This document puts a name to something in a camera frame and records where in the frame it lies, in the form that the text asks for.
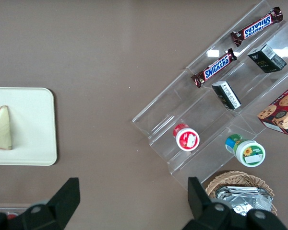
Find red chocolate chip cookie box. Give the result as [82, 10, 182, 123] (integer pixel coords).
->
[257, 82, 288, 136]

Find triangle sandwich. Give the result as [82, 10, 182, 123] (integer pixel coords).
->
[0, 105, 13, 151]

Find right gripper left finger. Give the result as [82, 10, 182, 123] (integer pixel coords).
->
[9, 177, 81, 230]

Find light tan wicker basket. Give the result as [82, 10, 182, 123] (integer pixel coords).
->
[205, 170, 278, 216]

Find Snickers bar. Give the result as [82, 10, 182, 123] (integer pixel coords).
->
[230, 6, 284, 47]
[191, 48, 238, 89]

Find red lidded yogurt cup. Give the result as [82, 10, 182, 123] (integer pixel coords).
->
[172, 123, 201, 152]

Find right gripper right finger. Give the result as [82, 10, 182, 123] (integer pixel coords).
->
[182, 177, 234, 230]

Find clear acrylic stepped display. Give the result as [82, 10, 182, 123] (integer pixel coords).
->
[131, 0, 288, 191]

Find small black box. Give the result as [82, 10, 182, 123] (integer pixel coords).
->
[247, 44, 288, 74]
[211, 80, 242, 111]

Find silver foil packets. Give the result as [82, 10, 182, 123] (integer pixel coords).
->
[215, 185, 273, 217]

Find green lidded yogurt cup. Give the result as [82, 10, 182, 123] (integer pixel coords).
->
[225, 133, 266, 168]

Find cream plastic tray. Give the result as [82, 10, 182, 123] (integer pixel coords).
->
[0, 87, 58, 166]

